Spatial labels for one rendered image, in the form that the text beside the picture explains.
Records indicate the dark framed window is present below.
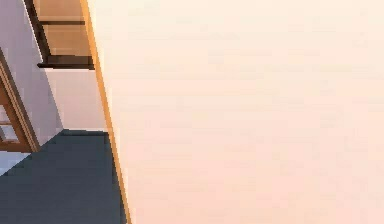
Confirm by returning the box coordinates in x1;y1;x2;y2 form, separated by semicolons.
23;0;96;71

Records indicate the brown wooden room door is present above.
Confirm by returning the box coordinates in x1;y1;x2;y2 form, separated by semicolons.
0;49;42;154

